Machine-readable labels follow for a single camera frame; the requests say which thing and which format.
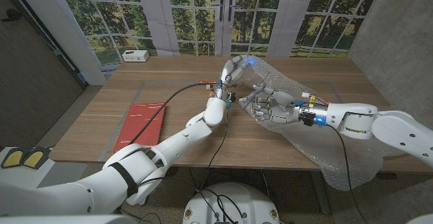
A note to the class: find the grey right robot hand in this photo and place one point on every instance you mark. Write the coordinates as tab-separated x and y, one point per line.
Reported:
280	107

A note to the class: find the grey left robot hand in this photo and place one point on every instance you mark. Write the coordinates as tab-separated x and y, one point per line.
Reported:
228	75

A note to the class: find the clear bubble wrap sheet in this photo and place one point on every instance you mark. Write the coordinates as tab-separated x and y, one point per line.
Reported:
304	132

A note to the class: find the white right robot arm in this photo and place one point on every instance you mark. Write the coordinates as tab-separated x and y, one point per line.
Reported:
389	126

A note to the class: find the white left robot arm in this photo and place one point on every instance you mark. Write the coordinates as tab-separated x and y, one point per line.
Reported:
135	170

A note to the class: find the red notebook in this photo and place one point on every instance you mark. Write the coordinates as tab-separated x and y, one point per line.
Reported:
142	124

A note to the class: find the printed window forest backdrop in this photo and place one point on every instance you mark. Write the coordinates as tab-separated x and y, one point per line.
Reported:
189	14

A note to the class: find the white power strip box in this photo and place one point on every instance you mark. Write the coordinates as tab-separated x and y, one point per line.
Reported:
135	56

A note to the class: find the white table leg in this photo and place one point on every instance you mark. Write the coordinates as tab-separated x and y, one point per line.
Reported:
319	197

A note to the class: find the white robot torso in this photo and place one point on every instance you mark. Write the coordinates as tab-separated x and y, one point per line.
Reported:
250	200

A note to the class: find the yellow black foot pedal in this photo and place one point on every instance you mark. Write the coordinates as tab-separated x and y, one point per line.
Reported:
13	158
35	158

